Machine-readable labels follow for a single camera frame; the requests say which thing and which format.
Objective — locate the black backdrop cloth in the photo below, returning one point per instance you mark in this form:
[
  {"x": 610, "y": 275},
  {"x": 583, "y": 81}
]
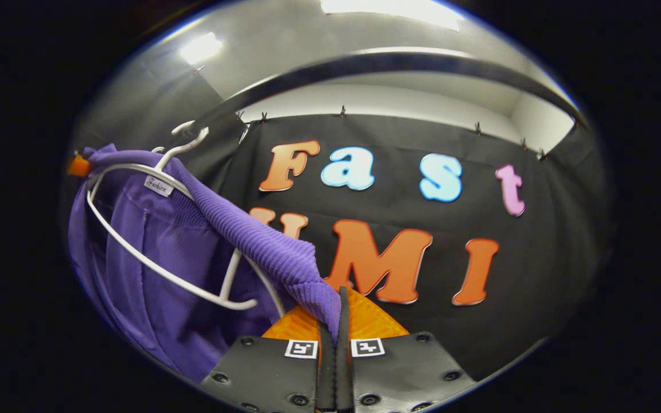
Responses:
[{"x": 537, "y": 275}]

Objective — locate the white clothes hanger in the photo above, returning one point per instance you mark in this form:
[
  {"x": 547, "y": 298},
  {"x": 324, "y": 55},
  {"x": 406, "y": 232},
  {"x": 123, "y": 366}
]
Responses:
[
  {"x": 181, "y": 125},
  {"x": 233, "y": 304}
]

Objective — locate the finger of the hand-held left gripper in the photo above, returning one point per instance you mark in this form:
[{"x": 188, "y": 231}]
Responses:
[{"x": 79, "y": 166}]

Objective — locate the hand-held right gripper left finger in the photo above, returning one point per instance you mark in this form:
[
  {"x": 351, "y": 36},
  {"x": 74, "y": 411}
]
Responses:
[{"x": 267, "y": 373}]

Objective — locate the row of cloth clips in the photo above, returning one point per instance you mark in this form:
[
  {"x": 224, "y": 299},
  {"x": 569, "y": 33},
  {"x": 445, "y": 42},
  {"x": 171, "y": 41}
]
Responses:
[{"x": 342, "y": 110}]

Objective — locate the black clothes rack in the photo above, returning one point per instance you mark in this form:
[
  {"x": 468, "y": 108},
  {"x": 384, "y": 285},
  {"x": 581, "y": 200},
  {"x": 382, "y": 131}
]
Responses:
[{"x": 388, "y": 60}]

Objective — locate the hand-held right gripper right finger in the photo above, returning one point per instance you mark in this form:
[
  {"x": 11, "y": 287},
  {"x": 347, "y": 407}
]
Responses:
[{"x": 405, "y": 373}]

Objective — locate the purple ribbed shirt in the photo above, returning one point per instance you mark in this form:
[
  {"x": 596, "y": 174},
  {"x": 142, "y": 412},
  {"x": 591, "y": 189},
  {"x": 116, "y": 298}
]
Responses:
[{"x": 152, "y": 275}]

